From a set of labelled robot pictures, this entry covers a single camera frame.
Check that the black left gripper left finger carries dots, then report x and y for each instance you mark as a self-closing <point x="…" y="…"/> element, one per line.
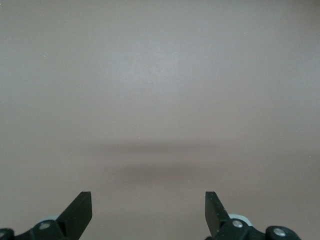
<point x="77" y="212"/>

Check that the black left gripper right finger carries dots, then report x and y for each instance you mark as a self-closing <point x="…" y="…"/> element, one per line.
<point x="215" y="212"/>

